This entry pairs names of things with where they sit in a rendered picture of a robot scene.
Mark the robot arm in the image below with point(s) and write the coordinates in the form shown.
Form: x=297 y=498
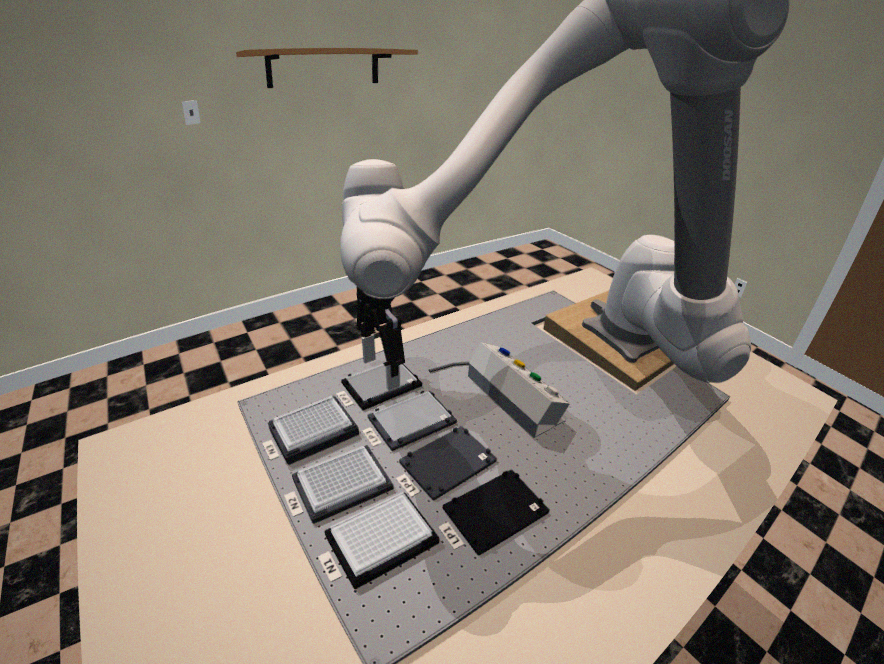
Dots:
x=699 y=49

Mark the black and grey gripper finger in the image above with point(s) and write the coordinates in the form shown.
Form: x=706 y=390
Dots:
x=367 y=331
x=394 y=335

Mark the white button panel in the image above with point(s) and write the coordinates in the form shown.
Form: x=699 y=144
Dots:
x=525 y=397

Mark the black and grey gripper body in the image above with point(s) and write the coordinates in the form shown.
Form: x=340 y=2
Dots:
x=380 y=305

